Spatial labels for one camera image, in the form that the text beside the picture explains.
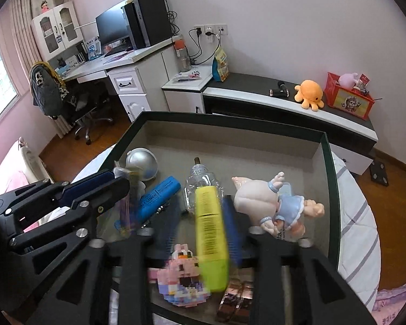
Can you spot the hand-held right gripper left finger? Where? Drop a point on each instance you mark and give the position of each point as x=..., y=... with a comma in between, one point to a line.
x=135, y=277

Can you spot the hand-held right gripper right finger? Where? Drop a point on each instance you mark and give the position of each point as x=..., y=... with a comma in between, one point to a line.
x=231, y=230

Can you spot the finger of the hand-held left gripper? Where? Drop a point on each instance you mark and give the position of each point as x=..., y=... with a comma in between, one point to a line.
x=88, y=184
x=111, y=193

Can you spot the yellow highlighter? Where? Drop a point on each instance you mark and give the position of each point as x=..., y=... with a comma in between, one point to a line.
x=209, y=230

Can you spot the clear packet with colourful print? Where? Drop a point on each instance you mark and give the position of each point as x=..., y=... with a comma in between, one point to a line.
x=130, y=210

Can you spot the pig doll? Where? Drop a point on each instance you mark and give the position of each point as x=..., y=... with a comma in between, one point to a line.
x=253, y=199

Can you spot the pink block toy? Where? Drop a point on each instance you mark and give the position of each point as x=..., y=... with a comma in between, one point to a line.
x=179, y=274

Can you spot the blue highlighter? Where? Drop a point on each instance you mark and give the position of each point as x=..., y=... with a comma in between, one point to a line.
x=159, y=193

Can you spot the pink box with dark rim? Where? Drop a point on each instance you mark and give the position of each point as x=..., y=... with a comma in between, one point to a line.
x=223, y=138

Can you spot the silver ball figure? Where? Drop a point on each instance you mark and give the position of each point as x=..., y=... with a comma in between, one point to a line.
x=142, y=162

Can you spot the white radiator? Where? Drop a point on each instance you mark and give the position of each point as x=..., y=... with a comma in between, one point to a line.
x=64, y=128

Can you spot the clear plastic bottle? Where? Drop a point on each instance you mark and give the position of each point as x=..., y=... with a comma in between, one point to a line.
x=203, y=176

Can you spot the rose gold lipstick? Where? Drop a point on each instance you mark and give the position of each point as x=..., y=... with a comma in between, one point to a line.
x=233, y=301

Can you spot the black office chair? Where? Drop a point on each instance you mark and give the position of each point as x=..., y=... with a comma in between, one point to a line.
x=84, y=108

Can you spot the grey printed jacket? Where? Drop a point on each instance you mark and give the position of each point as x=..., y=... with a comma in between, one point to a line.
x=47, y=91

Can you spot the white desk with drawers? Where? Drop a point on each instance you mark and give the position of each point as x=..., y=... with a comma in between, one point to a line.
x=132, y=84

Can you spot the white side cabinet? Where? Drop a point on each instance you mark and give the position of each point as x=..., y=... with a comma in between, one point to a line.
x=182, y=98

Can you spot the black white low cabinet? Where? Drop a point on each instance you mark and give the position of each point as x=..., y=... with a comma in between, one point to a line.
x=257, y=108

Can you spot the pink desk mat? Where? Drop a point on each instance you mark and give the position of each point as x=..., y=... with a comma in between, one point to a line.
x=125, y=57

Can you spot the window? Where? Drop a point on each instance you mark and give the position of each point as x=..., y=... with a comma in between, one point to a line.
x=0, y=81

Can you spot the blue white boxes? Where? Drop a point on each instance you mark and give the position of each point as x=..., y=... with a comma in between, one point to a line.
x=93, y=48

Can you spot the black keyboard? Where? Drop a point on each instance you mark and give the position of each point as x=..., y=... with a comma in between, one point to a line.
x=118, y=50

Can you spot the black handheld device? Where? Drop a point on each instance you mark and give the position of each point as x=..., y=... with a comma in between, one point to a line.
x=279, y=92

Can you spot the bottle with orange cap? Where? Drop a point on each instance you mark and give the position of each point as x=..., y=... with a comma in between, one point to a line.
x=182, y=57

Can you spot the white glass door cabinet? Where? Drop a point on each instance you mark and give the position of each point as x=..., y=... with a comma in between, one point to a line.
x=59, y=34

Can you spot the black bathroom scale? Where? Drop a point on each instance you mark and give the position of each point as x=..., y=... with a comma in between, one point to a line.
x=379, y=173

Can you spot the orange octopus plush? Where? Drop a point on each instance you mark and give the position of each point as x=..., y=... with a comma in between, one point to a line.
x=310, y=93

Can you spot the black computer monitor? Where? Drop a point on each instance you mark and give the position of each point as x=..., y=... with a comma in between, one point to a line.
x=111, y=25

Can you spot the yellow blue snack bag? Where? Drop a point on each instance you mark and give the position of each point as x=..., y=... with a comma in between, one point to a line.
x=221, y=66

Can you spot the red plastic crate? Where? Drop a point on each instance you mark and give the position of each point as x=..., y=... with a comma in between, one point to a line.
x=348, y=103

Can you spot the black computer tower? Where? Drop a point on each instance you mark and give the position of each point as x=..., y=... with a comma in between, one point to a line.
x=150, y=22

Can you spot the beige curtain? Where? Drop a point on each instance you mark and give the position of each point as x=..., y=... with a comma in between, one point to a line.
x=20, y=23

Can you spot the pink printed quilt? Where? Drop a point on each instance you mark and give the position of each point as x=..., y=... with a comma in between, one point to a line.
x=392, y=301

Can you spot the small doll in pink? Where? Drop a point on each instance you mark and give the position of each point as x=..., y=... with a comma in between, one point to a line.
x=45, y=6

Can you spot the pink plush toy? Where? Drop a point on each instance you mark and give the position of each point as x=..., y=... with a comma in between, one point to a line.
x=347, y=79

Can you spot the red white small box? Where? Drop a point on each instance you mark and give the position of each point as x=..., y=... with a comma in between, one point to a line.
x=362, y=82

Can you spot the white wall socket strip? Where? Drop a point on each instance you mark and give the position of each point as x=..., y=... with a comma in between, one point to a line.
x=211, y=28

